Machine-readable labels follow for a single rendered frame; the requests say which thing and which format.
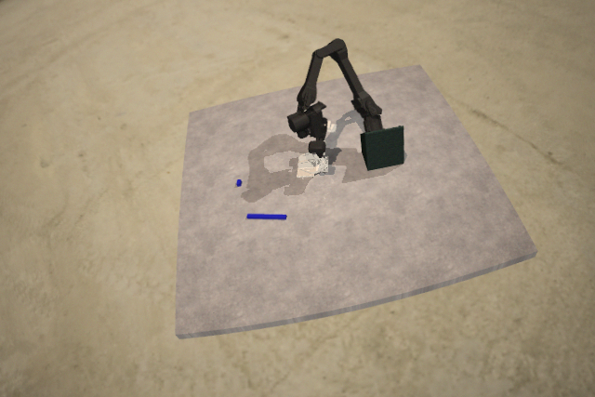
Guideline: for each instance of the blue flat bar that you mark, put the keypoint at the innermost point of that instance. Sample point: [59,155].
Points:
[266,216]

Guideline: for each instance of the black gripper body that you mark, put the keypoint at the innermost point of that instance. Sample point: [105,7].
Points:
[317,131]

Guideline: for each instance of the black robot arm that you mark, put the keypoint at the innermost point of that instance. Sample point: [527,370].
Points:
[362,101]

